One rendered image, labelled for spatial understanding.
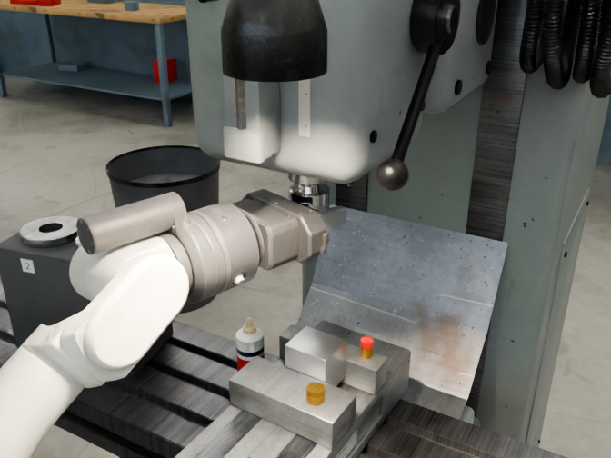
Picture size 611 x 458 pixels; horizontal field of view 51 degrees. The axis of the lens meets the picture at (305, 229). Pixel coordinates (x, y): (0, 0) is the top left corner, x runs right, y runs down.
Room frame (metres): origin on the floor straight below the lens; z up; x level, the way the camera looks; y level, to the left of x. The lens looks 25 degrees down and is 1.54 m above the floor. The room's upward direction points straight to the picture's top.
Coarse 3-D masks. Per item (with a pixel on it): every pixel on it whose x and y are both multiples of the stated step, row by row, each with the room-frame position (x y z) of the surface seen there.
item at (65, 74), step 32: (0, 0) 6.45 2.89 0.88; (32, 0) 6.08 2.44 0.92; (64, 0) 6.45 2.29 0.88; (96, 0) 6.20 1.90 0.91; (160, 32) 5.24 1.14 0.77; (0, 64) 6.29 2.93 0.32; (64, 64) 6.41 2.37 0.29; (160, 64) 5.25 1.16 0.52; (0, 96) 6.28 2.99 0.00; (160, 96) 5.35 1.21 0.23
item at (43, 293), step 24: (48, 216) 0.96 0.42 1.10; (24, 240) 0.86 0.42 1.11; (48, 240) 0.85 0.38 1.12; (72, 240) 0.87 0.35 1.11; (0, 264) 0.85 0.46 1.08; (24, 264) 0.84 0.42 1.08; (48, 264) 0.82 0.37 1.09; (24, 288) 0.84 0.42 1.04; (48, 288) 0.83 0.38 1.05; (72, 288) 0.81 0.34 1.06; (24, 312) 0.85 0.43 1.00; (48, 312) 0.83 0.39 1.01; (72, 312) 0.82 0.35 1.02; (24, 336) 0.85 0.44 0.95; (168, 336) 0.88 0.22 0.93; (144, 360) 0.81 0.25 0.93
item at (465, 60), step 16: (464, 0) 0.73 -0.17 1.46; (480, 0) 0.78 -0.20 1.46; (496, 0) 0.86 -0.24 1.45; (464, 16) 0.74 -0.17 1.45; (480, 16) 0.78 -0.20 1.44; (464, 32) 0.74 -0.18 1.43; (480, 32) 0.79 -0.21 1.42; (464, 48) 0.75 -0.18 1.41; (480, 48) 0.81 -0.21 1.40; (448, 64) 0.72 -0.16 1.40; (464, 64) 0.75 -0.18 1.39; (480, 64) 0.82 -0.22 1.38; (432, 80) 0.72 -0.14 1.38; (448, 80) 0.72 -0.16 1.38; (464, 80) 0.76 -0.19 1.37; (480, 80) 0.83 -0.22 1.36; (432, 96) 0.72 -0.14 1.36; (448, 96) 0.72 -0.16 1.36; (464, 96) 0.78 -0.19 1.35; (432, 112) 0.73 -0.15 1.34
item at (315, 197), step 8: (296, 184) 0.69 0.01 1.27; (320, 184) 0.69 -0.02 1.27; (296, 192) 0.67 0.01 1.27; (304, 192) 0.67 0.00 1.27; (312, 192) 0.67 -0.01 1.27; (320, 192) 0.67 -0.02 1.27; (328, 192) 0.67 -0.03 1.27; (296, 200) 0.66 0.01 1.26; (304, 200) 0.66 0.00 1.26; (312, 200) 0.66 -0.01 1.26; (320, 200) 0.66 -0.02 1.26
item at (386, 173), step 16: (416, 0) 0.65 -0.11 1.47; (432, 0) 0.64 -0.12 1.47; (448, 0) 0.65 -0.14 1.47; (416, 16) 0.64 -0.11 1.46; (432, 16) 0.63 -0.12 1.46; (448, 16) 0.65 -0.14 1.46; (416, 32) 0.64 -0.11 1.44; (432, 32) 0.63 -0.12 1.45; (448, 32) 0.66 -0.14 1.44; (416, 48) 0.66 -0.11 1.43; (432, 48) 0.64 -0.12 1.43; (448, 48) 0.66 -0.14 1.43; (432, 64) 0.63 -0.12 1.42; (416, 96) 0.61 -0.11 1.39; (416, 112) 0.60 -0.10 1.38; (400, 144) 0.58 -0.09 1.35; (400, 160) 0.57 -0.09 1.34; (384, 176) 0.55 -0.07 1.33; (400, 176) 0.55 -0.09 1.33
